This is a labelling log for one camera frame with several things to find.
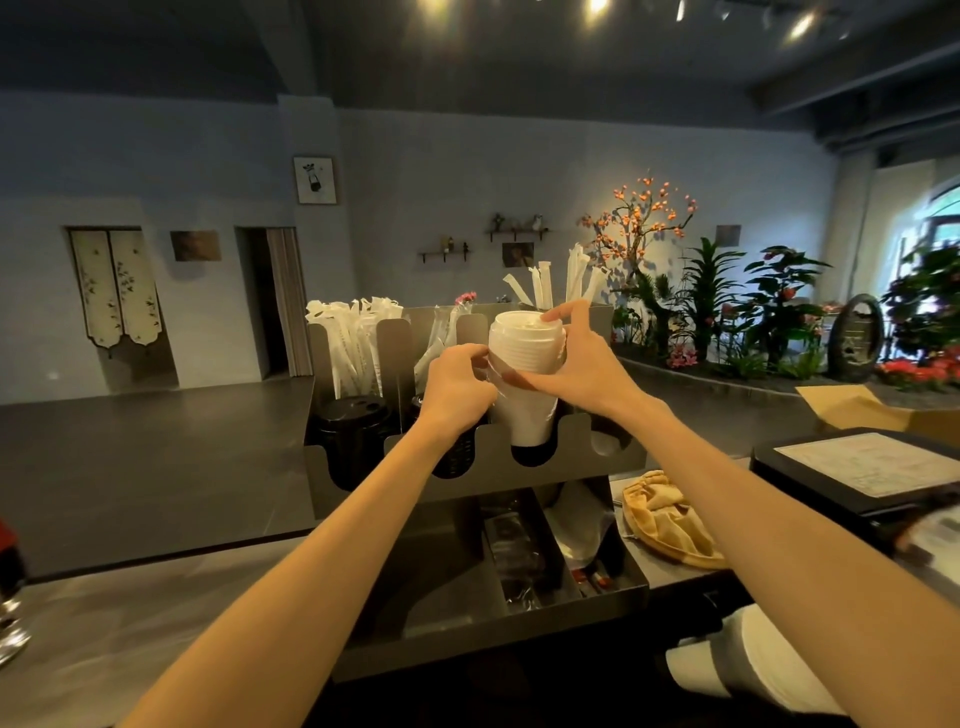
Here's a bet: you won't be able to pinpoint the person's left hand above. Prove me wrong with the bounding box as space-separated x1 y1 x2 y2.
416 343 500 451

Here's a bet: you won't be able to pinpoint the person's right hand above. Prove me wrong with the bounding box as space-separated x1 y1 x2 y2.
500 299 669 429

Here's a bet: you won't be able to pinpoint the black cup lid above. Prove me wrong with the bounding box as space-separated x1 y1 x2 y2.
407 394 479 481
313 394 393 494

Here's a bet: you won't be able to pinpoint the stack of white lids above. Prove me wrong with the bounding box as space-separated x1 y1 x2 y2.
485 308 569 450

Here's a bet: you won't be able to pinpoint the dark metal organizer box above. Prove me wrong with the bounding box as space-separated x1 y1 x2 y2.
302 299 652 685

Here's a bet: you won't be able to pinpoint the person's right forearm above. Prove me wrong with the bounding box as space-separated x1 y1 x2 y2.
633 401 960 728

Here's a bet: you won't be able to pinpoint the person's left forearm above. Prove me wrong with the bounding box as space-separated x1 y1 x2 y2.
119 423 451 728

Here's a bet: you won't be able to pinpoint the white paper cup stack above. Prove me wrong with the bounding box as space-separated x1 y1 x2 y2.
665 602 850 719

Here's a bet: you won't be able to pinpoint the bundle of clear wrapped straws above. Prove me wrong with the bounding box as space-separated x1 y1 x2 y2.
413 302 475 397

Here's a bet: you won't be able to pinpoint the bundle of thick paper straws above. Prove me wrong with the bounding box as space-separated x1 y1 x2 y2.
501 240 611 310

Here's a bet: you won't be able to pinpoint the bundle of white wrapped straws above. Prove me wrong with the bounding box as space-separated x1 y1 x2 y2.
304 295 407 400

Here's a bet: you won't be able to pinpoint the green indoor plant bed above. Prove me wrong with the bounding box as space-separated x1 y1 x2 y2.
611 237 835 382

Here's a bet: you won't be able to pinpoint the grey foil pouch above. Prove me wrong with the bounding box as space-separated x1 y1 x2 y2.
542 479 618 573

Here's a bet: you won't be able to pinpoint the orange blossom tree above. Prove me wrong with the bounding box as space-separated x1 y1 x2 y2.
576 170 700 301

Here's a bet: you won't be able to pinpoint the tan crumpled paper bundle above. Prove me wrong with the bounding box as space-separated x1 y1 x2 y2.
620 469 731 573

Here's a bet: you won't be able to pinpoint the clear plastic bag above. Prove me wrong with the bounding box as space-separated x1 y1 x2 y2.
482 508 550 614

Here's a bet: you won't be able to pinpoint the beige doorway curtain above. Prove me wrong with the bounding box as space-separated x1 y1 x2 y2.
265 226 315 379

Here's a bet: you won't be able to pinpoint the black box counter device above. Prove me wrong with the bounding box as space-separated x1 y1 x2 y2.
748 425 960 558

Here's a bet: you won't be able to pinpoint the open cardboard box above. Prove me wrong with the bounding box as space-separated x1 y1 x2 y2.
793 383 960 445

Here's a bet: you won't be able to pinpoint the dark oval stone sculpture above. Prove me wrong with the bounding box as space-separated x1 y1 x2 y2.
826 293 887 385

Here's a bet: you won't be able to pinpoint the red flowering plant group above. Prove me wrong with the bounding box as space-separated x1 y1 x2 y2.
875 238 960 393

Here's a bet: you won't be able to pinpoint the cream floral door curtain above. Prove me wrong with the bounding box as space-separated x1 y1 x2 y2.
68 227 166 351

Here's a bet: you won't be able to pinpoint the white plastic bag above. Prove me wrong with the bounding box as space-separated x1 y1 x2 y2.
894 504 960 573

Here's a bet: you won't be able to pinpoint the arched window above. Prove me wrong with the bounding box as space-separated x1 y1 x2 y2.
909 182 960 258

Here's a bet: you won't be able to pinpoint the ceiling track spotlights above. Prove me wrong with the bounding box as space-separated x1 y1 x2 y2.
583 0 858 44

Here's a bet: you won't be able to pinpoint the chrome flag stand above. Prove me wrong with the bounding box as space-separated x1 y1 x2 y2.
0 584 34 670

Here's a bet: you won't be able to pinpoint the small dark wall shelf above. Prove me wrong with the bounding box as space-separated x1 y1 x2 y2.
416 237 475 265

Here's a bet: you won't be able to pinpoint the wall shelf with figurines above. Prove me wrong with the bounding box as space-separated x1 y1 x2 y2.
482 212 553 244

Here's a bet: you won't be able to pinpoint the framed wall picture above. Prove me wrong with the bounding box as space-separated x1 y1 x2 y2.
291 154 340 207

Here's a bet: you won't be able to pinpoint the small brown wall picture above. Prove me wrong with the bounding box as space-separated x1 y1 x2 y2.
168 229 223 263

